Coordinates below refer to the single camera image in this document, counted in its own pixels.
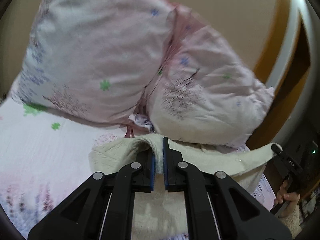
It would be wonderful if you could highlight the cream cable-knit sweater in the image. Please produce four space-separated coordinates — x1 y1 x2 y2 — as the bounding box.
89 133 274 239

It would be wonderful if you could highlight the cream fleece sleeve forearm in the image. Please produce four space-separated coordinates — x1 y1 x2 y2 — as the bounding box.
279 205 302 239

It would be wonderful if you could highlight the person's right hand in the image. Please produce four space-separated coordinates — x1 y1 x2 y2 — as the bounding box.
274 180 300 217

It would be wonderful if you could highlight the floral pink bed sheet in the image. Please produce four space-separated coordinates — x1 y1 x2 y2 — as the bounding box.
1 99 274 237

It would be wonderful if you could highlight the pink floral right pillow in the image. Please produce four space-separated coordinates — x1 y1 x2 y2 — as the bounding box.
146 5 274 148

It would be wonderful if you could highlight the pink floral pillow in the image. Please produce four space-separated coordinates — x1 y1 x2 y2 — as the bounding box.
146 5 274 148
11 0 176 124

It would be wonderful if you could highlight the pink floral left pillow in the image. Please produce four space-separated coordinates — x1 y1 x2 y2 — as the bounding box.
11 0 176 124

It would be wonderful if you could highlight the wooden bed frame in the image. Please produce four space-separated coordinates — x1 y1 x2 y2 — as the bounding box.
246 0 319 150

